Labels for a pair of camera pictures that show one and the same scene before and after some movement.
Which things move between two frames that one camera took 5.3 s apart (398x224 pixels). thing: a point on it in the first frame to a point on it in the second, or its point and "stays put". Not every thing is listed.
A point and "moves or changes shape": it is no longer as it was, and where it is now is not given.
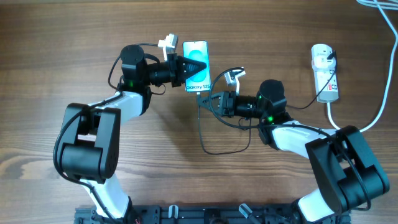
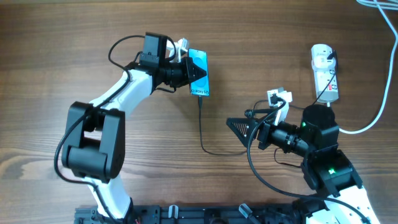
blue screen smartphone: x=198 y=51 moves or changes shape
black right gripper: x=225 y=97 to x=253 y=122
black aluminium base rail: x=195 y=214 stays put
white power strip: x=323 y=67 stays put
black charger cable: x=250 y=119 moves or changes shape
